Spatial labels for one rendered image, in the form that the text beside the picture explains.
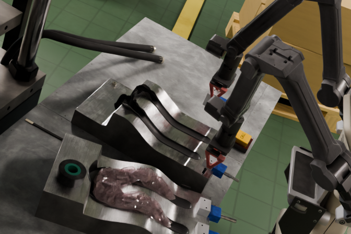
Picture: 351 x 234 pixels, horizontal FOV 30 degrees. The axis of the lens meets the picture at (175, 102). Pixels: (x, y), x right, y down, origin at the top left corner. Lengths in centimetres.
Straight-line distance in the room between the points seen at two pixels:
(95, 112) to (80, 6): 235
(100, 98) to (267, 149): 183
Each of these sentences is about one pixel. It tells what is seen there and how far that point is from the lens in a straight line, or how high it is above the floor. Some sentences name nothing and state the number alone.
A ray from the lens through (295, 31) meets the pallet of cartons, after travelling 397.
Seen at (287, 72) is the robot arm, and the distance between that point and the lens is 158.
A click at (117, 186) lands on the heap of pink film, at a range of 194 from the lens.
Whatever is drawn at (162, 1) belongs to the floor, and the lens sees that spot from 494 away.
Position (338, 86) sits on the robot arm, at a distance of 214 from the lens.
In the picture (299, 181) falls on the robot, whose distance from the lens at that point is 205.
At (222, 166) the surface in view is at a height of 90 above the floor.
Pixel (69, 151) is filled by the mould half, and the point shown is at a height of 91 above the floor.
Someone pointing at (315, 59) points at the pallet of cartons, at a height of 46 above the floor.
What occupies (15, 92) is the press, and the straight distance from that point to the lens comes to 232.
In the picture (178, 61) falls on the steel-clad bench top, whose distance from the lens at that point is 276.
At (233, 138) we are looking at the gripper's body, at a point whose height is 104.
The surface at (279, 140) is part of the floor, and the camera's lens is 407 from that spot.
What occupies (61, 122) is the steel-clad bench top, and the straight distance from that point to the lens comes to 223.
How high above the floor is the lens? 222
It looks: 34 degrees down
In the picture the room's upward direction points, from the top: 24 degrees clockwise
